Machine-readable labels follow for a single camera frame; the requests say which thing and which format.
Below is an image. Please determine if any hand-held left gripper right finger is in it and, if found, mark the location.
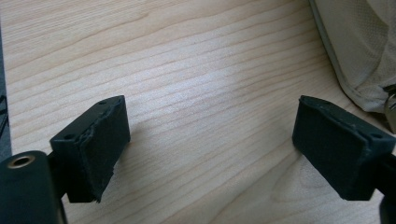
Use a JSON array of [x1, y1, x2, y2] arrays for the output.
[[291, 94, 396, 202]]

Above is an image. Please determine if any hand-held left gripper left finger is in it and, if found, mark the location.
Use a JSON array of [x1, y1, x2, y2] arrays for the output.
[[49, 94, 132, 204]]

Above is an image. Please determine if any white mesh fabric bag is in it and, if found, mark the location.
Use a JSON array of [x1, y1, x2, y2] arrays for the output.
[[308, 0, 396, 114]]

